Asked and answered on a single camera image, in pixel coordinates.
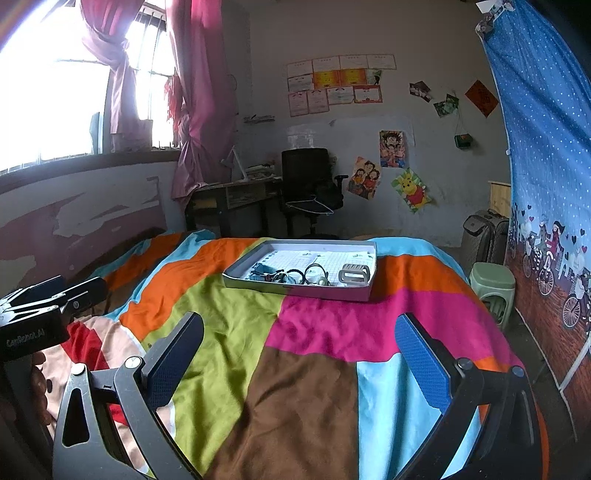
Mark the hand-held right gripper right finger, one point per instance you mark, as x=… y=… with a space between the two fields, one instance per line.
x=422 y=369

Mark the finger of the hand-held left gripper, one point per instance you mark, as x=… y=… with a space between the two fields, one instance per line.
x=32 y=290
x=85 y=293

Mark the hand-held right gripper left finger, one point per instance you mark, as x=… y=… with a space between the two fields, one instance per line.
x=171 y=364

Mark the white hair claw clip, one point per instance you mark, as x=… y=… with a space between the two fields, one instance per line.
x=353 y=277

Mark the grey tray with grid paper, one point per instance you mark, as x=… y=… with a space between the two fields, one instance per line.
x=300 y=258

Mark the person's left hand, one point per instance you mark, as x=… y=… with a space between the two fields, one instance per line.
x=40 y=385

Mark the colourful patchwork blanket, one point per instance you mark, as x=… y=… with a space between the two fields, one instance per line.
x=323 y=392

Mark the green plastic stool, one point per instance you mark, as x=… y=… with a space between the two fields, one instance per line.
x=491 y=277

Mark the light blue smartwatch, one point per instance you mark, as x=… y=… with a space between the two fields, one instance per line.
x=263 y=273

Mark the dark suitcase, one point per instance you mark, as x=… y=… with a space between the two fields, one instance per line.
x=480 y=235

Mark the dark wooden desk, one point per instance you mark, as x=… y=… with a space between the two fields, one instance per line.
x=235 y=187

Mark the light wooden cabinet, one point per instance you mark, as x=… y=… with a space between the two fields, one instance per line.
x=501 y=198

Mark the barred window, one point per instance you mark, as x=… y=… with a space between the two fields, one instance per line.
x=46 y=92

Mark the white desk lamp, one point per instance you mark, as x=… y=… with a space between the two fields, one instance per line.
x=238 y=161

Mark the stack of papers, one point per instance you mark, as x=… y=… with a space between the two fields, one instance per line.
x=263 y=171

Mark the pink window curtain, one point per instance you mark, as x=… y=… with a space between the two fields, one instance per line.
x=198 y=92
x=120 y=69

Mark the black office chair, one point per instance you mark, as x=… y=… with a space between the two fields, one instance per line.
x=307 y=170

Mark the small green hanging pouch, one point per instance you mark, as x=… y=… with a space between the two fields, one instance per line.
x=463 y=141

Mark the blue printed curtain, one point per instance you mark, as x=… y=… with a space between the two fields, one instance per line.
x=540 y=138

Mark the yellow bear wall poster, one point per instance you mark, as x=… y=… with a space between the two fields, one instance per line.
x=412 y=190

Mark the cartoon family wall poster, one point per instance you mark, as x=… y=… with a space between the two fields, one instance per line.
x=364 y=177

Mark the anime character wall poster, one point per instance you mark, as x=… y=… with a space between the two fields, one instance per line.
x=393 y=148

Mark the small wall shelf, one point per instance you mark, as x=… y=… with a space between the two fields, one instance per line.
x=258 y=119

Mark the green wall photo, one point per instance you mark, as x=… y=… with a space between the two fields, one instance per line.
x=446 y=105

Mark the red paper wall decoration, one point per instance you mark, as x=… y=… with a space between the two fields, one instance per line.
x=481 y=98

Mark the dark wall photo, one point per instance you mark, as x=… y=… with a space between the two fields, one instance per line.
x=421 y=91

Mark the group of wall certificates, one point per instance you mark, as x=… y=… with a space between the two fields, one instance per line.
x=341 y=85

